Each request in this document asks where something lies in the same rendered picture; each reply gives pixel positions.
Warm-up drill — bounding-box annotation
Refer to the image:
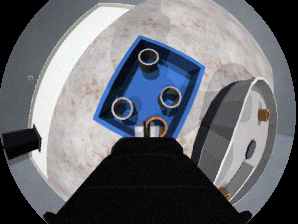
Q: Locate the blue crate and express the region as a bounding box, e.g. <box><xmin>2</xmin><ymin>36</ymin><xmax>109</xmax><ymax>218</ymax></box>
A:
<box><xmin>93</xmin><ymin>35</ymin><xmax>205</xmax><ymax>140</ymax></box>

